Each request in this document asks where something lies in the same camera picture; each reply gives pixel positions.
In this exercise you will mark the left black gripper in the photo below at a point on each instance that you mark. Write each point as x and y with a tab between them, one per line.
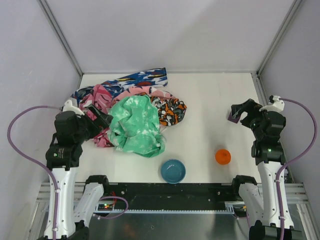
95	120

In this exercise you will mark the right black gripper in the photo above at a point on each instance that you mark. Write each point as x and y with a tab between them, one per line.
249	110

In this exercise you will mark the pink patterned cloth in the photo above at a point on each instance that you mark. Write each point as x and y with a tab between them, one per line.
102	100

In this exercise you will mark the green tie-dye cloth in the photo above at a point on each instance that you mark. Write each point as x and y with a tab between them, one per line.
135	127

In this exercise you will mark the orange black patterned cloth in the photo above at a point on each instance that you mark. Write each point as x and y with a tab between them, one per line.
171	111

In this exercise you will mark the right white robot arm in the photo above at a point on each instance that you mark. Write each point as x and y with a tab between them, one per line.
266	205

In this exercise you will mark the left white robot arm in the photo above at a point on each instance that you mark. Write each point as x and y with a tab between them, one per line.
67	221

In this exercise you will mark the blue patterned cloth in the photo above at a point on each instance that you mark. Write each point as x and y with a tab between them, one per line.
156	77

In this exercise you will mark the purple block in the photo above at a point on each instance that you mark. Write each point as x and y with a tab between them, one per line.
234	116

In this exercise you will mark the orange fruit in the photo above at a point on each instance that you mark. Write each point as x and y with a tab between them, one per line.
223	157

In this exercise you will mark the blue ceramic bowl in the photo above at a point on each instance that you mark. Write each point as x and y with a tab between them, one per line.
173	171

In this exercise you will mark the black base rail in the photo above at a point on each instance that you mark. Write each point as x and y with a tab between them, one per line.
171	198

